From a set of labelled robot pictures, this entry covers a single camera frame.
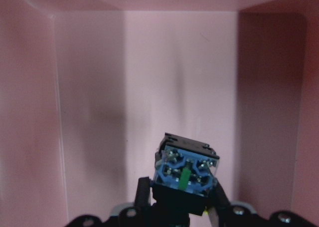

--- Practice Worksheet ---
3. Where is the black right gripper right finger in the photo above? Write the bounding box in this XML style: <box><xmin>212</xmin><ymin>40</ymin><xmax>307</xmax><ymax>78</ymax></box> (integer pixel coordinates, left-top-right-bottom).
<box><xmin>214</xmin><ymin>182</ymin><xmax>229</xmax><ymax>211</ymax></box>

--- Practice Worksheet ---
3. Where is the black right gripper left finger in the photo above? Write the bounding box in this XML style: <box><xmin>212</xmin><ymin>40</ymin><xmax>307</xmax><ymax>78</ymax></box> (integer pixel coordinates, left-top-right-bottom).
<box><xmin>134</xmin><ymin>177</ymin><xmax>151</xmax><ymax>210</ymax></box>

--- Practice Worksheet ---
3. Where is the pink plastic bin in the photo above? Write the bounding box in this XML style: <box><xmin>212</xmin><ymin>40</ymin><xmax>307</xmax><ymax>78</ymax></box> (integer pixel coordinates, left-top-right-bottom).
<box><xmin>0</xmin><ymin>0</ymin><xmax>319</xmax><ymax>227</ymax></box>

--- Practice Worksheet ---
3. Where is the blue black push button switch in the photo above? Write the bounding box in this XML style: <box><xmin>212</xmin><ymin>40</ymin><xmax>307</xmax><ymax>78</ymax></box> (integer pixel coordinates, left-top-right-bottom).
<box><xmin>152</xmin><ymin>133</ymin><xmax>220</xmax><ymax>216</ymax></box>

